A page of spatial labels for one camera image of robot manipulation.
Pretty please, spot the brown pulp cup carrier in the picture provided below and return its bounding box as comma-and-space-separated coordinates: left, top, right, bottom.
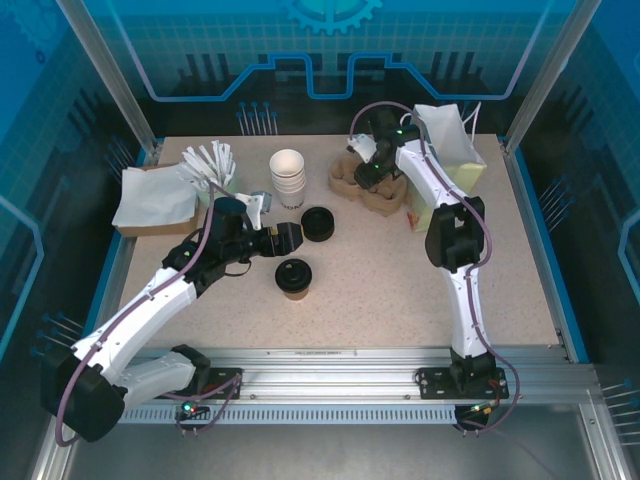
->
327, 152, 409, 219

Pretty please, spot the black plastic cup lid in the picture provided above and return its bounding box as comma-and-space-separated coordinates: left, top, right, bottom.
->
274, 258, 314, 293

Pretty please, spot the landscape print paper bag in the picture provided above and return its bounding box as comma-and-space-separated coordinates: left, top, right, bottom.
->
399, 102, 487, 235

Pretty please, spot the white paper napkin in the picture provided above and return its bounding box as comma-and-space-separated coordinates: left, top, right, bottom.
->
111, 162, 199, 229

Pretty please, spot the black cup lid stack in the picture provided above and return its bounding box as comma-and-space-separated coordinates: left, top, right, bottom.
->
301, 207, 335, 244

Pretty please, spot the brown cardboard napkin box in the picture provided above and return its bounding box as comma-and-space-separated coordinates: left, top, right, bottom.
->
113, 162, 200, 237

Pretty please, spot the blue table edge strip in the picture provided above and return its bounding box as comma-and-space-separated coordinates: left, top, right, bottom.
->
79, 149, 162, 351
509, 147, 592, 364

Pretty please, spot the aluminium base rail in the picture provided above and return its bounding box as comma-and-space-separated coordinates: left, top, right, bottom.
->
117, 346, 601, 404

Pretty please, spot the slotted metal cable tray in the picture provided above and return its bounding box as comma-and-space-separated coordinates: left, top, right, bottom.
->
117, 403, 460, 426

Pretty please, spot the aluminium frame post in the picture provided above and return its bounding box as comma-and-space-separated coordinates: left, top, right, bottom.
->
54, 0, 164, 166
502, 0, 604, 156

